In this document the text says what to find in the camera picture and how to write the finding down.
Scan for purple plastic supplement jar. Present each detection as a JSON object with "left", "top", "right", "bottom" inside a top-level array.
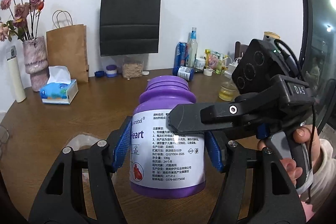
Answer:
[{"left": 129, "top": 76, "right": 206, "bottom": 199}]

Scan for person's right hand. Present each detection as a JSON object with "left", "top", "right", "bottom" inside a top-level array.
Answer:
[{"left": 256, "top": 124, "right": 319, "bottom": 194}]

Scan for blue-capped lying pill bottle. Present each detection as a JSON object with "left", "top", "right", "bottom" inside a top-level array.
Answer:
[{"left": 173, "top": 66, "right": 195, "bottom": 81}]

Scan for glass of yellow liquid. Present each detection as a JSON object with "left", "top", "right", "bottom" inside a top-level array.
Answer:
[{"left": 218, "top": 71, "right": 239, "bottom": 102}]

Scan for colourful snack packets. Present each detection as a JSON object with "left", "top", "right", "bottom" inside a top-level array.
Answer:
[{"left": 205, "top": 49, "right": 232, "bottom": 75}]

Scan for clear bottle blue cap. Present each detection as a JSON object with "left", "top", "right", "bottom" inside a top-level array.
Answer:
[{"left": 187, "top": 27, "right": 198, "bottom": 67}]

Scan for blue drink can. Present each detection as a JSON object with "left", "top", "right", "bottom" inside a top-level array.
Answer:
[{"left": 174, "top": 42, "right": 187, "bottom": 67}]

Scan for clear container of grains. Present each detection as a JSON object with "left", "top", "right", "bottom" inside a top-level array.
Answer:
[{"left": 122, "top": 56, "right": 143, "bottom": 79}]

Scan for yellow thermos jug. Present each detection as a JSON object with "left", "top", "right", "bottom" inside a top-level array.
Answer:
[{"left": 263, "top": 31, "right": 280, "bottom": 42}]

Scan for eyeglasses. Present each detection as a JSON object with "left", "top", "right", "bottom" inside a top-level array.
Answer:
[{"left": 0, "top": 125, "right": 9, "bottom": 155}]

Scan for small purple-lidded jar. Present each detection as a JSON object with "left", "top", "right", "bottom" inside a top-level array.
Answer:
[{"left": 105, "top": 64, "right": 118, "bottom": 78}]

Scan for blue jar lid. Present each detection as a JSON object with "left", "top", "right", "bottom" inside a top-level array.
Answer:
[{"left": 94, "top": 71, "right": 105, "bottom": 78}]

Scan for blue tissue box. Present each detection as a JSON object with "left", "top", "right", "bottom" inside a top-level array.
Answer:
[{"left": 39, "top": 66, "right": 79, "bottom": 105}]

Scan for cream thermos bottle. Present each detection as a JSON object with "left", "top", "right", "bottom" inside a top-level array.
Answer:
[{"left": 6, "top": 46, "right": 26, "bottom": 103}]

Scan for black paper bag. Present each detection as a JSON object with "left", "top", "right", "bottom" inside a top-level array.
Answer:
[{"left": 99, "top": 0, "right": 161, "bottom": 56}]

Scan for pink speckled flower vase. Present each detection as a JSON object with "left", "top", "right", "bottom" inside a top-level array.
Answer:
[{"left": 23, "top": 36, "right": 50, "bottom": 92}]

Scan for brown paper bag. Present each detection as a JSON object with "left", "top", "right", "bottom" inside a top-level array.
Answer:
[{"left": 46, "top": 10, "right": 89, "bottom": 83}]

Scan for dried pink rose bouquet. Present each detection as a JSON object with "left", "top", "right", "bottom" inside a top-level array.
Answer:
[{"left": 1, "top": 0, "right": 45, "bottom": 42}]

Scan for black camera box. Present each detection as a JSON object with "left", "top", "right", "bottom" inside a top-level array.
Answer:
[{"left": 232, "top": 39, "right": 299, "bottom": 94}]

